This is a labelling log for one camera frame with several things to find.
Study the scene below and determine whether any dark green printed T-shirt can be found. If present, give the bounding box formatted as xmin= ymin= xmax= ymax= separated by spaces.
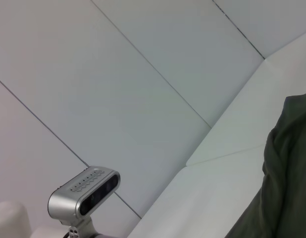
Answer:
xmin=224 ymin=89 xmax=306 ymax=238

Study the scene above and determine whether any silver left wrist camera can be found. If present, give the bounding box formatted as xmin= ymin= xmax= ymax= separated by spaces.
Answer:
xmin=47 ymin=165 xmax=121 ymax=220

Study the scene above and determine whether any silver left camera bracket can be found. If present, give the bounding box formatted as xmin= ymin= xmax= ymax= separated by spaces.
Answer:
xmin=60 ymin=217 xmax=99 ymax=238

